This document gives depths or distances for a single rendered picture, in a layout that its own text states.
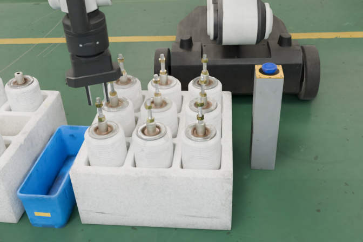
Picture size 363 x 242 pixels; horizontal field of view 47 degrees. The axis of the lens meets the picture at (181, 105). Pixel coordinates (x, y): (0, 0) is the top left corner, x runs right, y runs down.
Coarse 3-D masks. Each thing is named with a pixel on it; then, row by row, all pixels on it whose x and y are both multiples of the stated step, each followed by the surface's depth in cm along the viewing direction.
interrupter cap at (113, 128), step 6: (108, 120) 103; (90, 126) 101; (96, 126) 102; (108, 126) 102; (114, 126) 101; (90, 132) 99; (96, 132) 100; (108, 132) 100; (114, 132) 99; (96, 138) 97; (102, 138) 97
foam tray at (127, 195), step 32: (224, 96) 125; (224, 128) 111; (128, 160) 101; (224, 160) 100; (96, 192) 101; (128, 192) 100; (160, 192) 99; (192, 192) 98; (224, 192) 98; (128, 224) 107; (160, 224) 106; (192, 224) 104; (224, 224) 103
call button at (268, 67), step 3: (267, 63) 109; (270, 63) 109; (273, 63) 109; (264, 66) 108; (267, 66) 108; (270, 66) 108; (273, 66) 108; (276, 66) 108; (264, 69) 107; (267, 69) 107; (270, 69) 107; (273, 69) 107; (276, 69) 108; (267, 72) 108; (270, 72) 108; (273, 72) 108
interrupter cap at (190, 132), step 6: (192, 126) 100; (210, 126) 99; (186, 132) 98; (192, 132) 98; (210, 132) 98; (216, 132) 97; (192, 138) 96; (198, 138) 96; (204, 138) 96; (210, 138) 95
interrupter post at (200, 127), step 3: (198, 123) 96; (201, 123) 96; (204, 123) 96; (198, 126) 96; (201, 126) 96; (204, 126) 96; (198, 129) 96; (201, 129) 96; (204, 129) 97; (198, 132) 97; (201, 132) 97; (204, 132) 97
